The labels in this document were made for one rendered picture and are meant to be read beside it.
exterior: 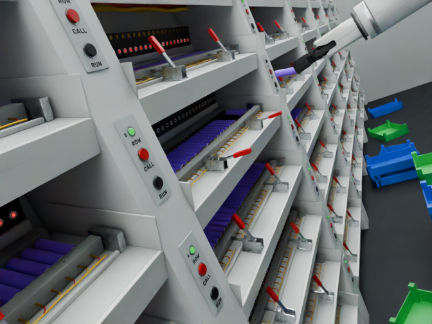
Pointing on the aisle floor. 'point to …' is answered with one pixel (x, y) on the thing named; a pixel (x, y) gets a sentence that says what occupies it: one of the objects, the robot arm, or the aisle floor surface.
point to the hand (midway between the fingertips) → (302, 63)
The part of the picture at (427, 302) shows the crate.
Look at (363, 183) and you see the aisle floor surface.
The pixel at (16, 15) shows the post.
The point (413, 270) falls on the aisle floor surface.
